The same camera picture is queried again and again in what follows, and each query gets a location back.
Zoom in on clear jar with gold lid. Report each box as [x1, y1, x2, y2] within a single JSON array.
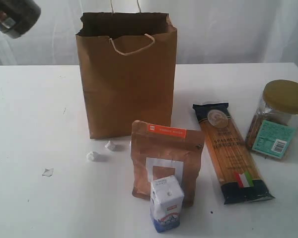
[[245, 79, 298, 160]]

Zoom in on dark can with pull-tab lid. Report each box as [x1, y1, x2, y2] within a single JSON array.
[[0, 0, 41, 39]]

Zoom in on brown paper shopping bag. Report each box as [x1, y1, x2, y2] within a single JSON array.
[[75, 11, 177, 139]]

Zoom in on brown kraft stand-up pouch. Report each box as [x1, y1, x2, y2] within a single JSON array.
[[131, 120, 205, 207]]

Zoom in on crumpled white paper ball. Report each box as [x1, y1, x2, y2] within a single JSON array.
[[86, 151, 100, 162], [105, 140, 116, 151]]

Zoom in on small white blue carton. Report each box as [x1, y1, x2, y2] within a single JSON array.
[[150, 176, 184, 233]]

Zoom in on white backdrop curtain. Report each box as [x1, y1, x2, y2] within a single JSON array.
[[0, 0, 298, 66]]

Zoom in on spaghetti packet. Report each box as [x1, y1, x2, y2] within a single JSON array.
[[192, 103, 274, 204]]

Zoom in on small clear plastic scrap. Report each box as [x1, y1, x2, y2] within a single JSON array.
[[42, 168, 54, 177]]

